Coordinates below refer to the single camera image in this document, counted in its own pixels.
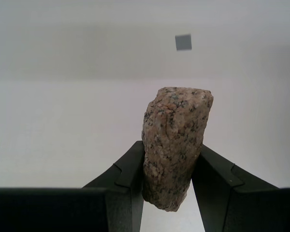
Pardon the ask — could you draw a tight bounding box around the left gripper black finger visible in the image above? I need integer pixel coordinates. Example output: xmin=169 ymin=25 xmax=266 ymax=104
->
xmin=192 ymin=144 xmax=290 ymax=232
xmin=0 ymin=141 xmax=145 ymax=232

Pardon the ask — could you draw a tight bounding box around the speckled pink granite rock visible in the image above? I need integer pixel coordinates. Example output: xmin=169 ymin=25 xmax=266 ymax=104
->
xmin=141 ymin=86 xmax=214 ymax=213

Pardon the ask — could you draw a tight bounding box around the grey tape square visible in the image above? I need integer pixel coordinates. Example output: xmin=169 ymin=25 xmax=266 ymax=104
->
xmin=175 ymin=33 xmax=193 ymax=52

